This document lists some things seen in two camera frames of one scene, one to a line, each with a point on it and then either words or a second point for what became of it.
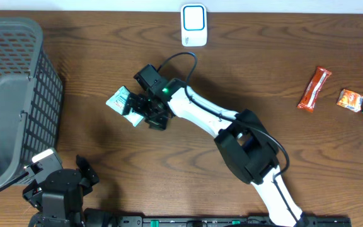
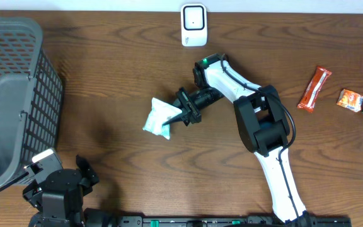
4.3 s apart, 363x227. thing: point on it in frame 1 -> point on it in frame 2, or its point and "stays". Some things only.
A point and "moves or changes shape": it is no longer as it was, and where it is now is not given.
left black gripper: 92,178 stays
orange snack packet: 350,99 stays
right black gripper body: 142,104 -> 195,99
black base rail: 232,221 stays
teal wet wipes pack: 118,101 moves or changes shape
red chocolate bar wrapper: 311,94 stays
